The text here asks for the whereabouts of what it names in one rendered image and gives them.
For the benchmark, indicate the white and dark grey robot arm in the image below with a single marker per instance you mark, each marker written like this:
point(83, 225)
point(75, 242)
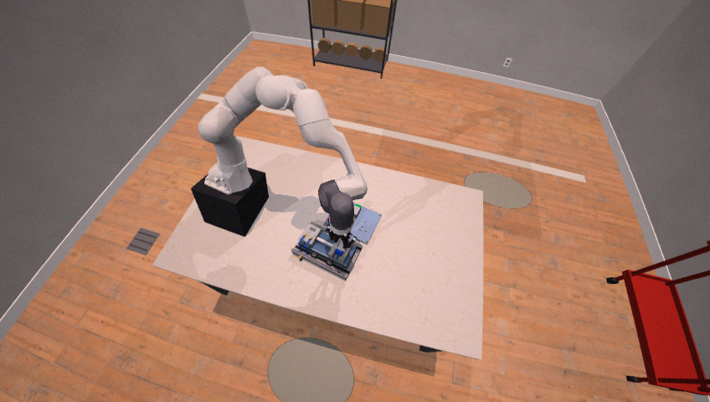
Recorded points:
point(281, 92)

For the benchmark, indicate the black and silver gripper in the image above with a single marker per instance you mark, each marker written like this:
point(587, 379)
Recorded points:
point(336, 239)

